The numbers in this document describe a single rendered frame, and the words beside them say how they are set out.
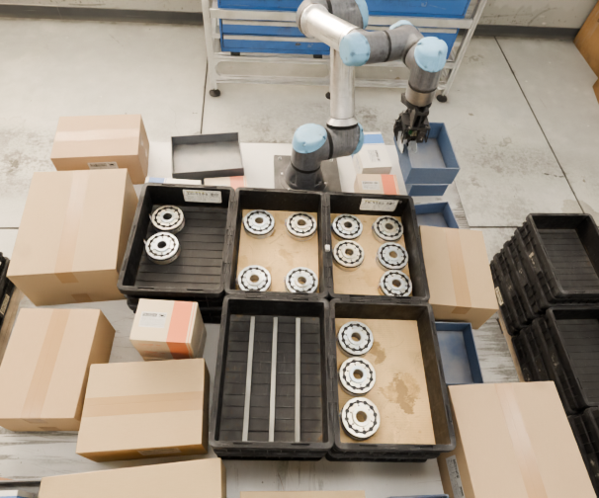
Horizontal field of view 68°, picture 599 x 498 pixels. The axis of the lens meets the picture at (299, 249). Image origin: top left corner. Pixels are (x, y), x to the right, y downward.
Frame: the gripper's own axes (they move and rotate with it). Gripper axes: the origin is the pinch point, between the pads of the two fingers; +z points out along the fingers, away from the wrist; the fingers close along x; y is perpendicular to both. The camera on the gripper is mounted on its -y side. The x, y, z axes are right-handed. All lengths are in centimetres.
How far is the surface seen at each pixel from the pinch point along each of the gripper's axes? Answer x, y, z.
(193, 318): -63, 48, 14
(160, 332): -71, 52, 13
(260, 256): -46, 22, 25
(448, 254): 16.1, 22.3, 27.3
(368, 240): -9.6, 15.2, 28.1
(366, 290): -12.5, 34.2, 27.7
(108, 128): -103, -32, 17
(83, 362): -92, 58, 18
